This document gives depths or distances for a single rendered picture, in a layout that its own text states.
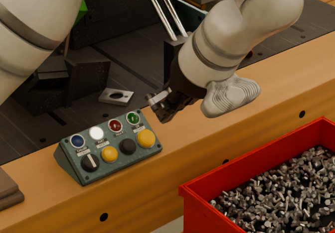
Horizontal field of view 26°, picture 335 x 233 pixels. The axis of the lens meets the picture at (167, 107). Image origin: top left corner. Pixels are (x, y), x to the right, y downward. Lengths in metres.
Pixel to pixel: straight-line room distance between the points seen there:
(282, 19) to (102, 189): 0.45
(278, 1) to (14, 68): 0.33
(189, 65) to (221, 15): 0.09
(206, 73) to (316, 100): 0.52
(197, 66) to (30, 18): 0.40
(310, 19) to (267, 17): 0.85
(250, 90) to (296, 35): 0.63
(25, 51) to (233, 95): 0.42
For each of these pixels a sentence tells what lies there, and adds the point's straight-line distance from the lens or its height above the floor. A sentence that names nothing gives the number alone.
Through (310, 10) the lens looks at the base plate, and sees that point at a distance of 1.69.
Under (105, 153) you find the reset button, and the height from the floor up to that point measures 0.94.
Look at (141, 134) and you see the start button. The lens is 1.15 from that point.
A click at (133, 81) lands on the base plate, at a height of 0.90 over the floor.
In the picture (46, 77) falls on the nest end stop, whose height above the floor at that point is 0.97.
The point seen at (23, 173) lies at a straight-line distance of 1.15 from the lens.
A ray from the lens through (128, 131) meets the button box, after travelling 1.16.
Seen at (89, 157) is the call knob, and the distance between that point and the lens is 1.10.
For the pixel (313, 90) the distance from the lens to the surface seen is 1.38.
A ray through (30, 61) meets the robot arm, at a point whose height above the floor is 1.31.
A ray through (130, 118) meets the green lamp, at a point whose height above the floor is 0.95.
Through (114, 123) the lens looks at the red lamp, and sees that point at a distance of 1.15.
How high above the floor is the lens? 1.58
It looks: 32 degrees down
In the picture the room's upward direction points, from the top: straight up
